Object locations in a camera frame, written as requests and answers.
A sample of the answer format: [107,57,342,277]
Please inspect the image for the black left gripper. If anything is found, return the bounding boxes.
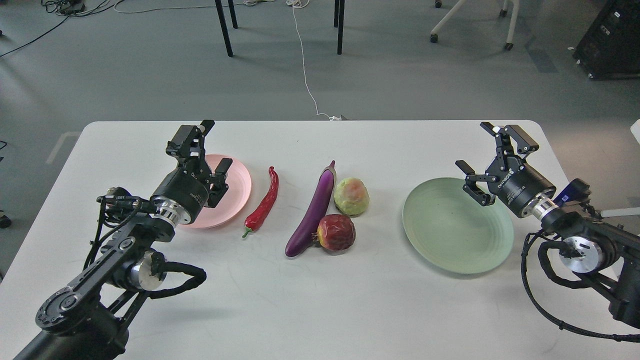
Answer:
[151,120,233,225]

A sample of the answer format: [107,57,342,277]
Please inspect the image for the black table leg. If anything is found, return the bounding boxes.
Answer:
[336,0,346,55]
[227,0,239,29]
[333,0,340,28]
[214,0,234,58]

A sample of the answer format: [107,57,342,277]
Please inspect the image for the black equipment case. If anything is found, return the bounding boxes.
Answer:
[573,0,640,80]

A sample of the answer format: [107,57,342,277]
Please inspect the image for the black cables on floor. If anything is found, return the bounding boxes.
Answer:
[0,0,126,58]

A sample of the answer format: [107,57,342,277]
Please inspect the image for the green plate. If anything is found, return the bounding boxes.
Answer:
[402,177,514,275]

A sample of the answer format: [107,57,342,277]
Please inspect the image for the black table leg rear right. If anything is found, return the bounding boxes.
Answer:
[333,0,340,28]

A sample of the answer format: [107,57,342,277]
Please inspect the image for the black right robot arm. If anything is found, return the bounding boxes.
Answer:
[455,121,640,343]

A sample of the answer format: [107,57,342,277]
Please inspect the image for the red pomegranate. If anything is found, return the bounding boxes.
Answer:
[311,214,356,252]

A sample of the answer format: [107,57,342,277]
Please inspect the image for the black table leg rear left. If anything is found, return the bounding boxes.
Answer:
[227,0,239,29]

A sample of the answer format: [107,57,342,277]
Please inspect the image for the purple eggplant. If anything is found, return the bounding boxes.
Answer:
[285,161,337,257]

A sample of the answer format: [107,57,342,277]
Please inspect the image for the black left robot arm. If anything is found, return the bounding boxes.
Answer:
[15,120,233,360]

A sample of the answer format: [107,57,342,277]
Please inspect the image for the pink plate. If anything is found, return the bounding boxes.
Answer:
[182,153,252,229]

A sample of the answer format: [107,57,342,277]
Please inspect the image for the white chair base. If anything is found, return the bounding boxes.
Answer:
[429,0,521,52]

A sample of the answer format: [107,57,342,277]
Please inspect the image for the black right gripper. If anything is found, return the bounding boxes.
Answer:
[455,121,557,218]

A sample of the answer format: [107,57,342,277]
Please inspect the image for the red chili pepper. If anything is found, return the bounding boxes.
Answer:
[242,166,280,239]

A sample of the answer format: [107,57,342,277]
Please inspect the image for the white cable on floor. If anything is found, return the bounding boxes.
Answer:
[285,0,348,122]

